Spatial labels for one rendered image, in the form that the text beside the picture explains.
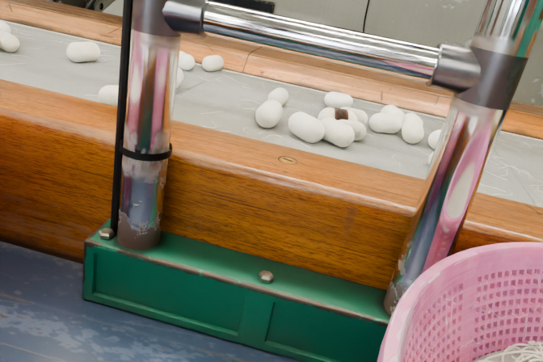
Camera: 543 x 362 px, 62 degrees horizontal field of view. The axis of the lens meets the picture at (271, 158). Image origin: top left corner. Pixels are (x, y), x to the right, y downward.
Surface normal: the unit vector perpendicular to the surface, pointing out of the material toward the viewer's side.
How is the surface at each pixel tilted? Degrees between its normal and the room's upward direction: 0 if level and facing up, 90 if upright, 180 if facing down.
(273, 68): 45
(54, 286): 0
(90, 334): 0
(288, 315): 90
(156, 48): 90
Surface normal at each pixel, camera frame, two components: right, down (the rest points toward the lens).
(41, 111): 0.18, -0.91
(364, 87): 0.00, -0.41
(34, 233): -0.18, 0.33
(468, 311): 0.59, 0.10
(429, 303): 0.79, 0.11
